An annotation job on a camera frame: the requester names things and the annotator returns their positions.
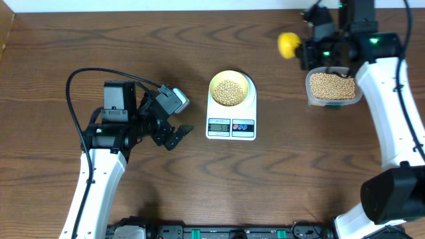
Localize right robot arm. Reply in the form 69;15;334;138
295;1;424;238

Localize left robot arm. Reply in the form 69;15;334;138
60;80;193;238

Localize yellow measuring scoop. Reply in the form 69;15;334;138
278;33;301;59

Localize yellow bowl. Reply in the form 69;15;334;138
209;70;250;107

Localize white kitchen scale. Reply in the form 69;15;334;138
205;72;257;141

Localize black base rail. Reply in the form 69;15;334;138
104;216;337;239

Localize clear container of soybeans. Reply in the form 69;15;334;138
305;67;363;107

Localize soybeans in bowl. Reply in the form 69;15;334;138
212;80;246;106

